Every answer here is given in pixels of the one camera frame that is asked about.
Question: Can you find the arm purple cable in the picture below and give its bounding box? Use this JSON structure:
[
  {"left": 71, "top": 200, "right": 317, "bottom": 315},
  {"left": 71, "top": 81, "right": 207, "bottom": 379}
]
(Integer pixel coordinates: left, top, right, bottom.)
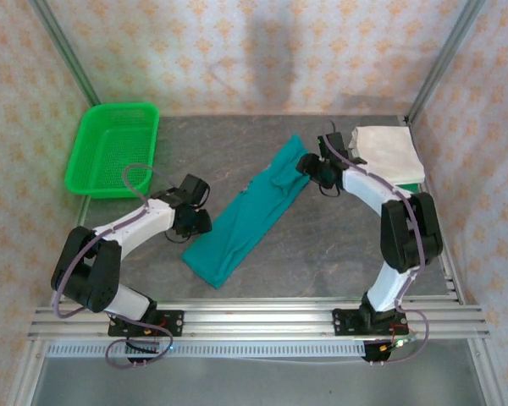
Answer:
[
  {"left": 52, "top": 164, "right": 174, "bottom": 370},
  {"left": 319, "top": 134, "right": 429, "bottom": 365}
]

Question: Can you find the aluminium frame post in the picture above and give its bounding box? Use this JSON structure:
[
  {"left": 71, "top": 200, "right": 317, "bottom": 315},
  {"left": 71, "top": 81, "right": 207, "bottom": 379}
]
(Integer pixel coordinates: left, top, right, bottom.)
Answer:
[
  {"left": 406, "top": 0, "right": 486, "bottom": 123},
  {"left": 29, "top": 0, "right": 102, "bottom": 111}
]

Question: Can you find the green plastic basket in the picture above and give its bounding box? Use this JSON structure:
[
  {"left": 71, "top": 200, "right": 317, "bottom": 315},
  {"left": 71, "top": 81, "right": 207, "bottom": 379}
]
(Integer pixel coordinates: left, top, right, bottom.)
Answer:
[{"left": 63, "top": 102, "right": 161, "bottom": 200}]

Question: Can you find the black electronics bracket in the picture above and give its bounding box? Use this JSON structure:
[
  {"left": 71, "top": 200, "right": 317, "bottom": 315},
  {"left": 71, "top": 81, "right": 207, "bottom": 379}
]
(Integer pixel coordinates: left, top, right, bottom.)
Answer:
[{"left": 362, "top": 337, "right": 407, "bottom": 365}]

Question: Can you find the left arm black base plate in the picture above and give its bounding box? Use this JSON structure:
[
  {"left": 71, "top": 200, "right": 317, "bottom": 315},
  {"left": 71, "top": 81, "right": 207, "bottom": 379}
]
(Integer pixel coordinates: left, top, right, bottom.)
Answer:
[{"left": 108, "top": 310, "right": 185, "bottom": 338}]

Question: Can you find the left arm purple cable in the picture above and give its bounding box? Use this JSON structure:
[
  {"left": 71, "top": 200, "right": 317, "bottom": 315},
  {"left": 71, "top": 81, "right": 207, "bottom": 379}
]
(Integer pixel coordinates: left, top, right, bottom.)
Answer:
[{"left": 52, "top": 164, "right": 174, "bottom": 370}]

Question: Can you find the long aluminium mounting rail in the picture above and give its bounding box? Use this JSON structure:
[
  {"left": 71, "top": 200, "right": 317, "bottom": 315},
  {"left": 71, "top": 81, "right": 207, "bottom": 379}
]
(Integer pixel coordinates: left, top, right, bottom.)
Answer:
[{"left": 27, "top": 298, "right": 491, "bottom": 342}]

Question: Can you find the teal t-shirt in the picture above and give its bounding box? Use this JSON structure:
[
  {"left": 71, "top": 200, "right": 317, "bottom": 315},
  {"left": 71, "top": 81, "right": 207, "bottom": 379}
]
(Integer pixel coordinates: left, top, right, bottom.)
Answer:
[{"left": 181, "top": 133, "right": 312, "bottom": 290}]

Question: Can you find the white folded t-shirt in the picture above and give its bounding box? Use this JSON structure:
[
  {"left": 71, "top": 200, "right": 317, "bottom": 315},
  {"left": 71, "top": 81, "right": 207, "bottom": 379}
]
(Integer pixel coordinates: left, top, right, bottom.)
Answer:
[{"left": 347, "top": 125, "right": 427, "bottom": 186}]

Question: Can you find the aluminium frame leg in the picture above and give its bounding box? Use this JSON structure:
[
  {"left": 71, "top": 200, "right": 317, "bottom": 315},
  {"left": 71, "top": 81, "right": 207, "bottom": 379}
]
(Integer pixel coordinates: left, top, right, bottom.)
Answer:
[
  {"left": 6, "top": 340, "right": 47, "bottom": 406},
  {"left": 467, "top": 337, "right": 505, "bottom": 406}
]

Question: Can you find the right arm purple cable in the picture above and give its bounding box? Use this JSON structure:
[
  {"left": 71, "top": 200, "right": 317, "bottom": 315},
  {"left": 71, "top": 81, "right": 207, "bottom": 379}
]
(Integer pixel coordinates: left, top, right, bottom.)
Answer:
[{"left": 319, "top": 134, "right": 429, "bottom": 365}]

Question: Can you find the white slotted cable duct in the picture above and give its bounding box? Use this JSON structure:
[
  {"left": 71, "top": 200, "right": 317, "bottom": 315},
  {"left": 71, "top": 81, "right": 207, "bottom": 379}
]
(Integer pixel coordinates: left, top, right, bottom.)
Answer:
[{"left": 46, "top": 340, "right": 367, "bottom": 359}]

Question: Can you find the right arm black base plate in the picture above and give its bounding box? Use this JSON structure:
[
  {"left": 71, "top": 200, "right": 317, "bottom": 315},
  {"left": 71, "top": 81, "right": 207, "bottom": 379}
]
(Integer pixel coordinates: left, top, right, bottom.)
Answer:
[{"left": 333, "top": 308, "right": 409, "bottom": 337}]

